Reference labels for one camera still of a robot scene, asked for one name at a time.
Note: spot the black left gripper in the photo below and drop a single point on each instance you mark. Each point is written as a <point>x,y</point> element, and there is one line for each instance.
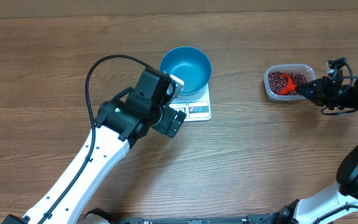
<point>171,121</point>

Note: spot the blue plastic bowl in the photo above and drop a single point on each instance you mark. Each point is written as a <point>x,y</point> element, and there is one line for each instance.
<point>189,64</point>

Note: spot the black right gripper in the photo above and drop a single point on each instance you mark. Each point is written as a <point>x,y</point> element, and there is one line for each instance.
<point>316,91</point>

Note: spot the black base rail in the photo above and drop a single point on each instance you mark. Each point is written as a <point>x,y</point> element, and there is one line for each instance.
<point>99,216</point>

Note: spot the clear plastic food container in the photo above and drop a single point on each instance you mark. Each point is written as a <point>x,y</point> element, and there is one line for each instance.
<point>303,69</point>

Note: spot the red plastic scoop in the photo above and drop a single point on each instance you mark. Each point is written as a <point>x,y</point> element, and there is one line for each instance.
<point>289,87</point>

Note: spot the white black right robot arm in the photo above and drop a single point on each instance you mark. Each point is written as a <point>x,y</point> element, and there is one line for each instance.
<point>340,198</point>

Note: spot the red adzuki beans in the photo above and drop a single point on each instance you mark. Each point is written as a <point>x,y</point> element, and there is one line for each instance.
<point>277,82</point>

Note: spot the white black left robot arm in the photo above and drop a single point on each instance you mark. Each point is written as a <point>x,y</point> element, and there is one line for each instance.
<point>120,122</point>

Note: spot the white digital kitchen scale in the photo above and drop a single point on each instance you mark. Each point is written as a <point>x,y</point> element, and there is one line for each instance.
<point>197,106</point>

